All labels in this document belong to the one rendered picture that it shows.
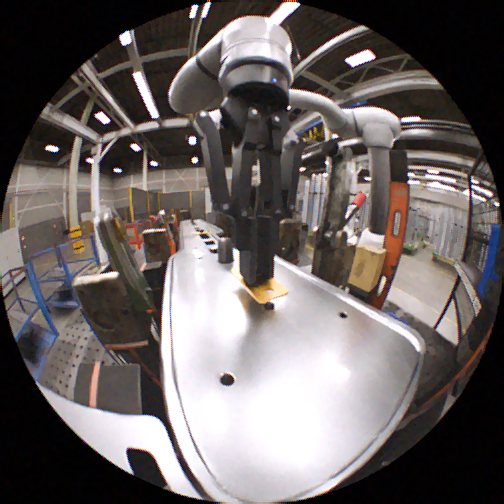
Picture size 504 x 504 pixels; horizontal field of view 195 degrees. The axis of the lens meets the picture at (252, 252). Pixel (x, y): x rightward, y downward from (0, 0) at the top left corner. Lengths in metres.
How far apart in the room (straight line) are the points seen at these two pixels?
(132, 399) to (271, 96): 0.30
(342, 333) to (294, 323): 0.05
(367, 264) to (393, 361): 0.11
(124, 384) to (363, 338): 0.22
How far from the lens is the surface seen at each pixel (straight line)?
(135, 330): 0.24
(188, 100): 0.36
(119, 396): 0.17
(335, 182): 0.27
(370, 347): 0.16
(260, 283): 0.17
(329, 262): 0.26
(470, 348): 0.29
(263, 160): 0.17
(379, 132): 0.70
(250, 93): 0.18
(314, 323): 0.16
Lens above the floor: 1.11
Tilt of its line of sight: 18 degrees down
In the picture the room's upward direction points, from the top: straight up
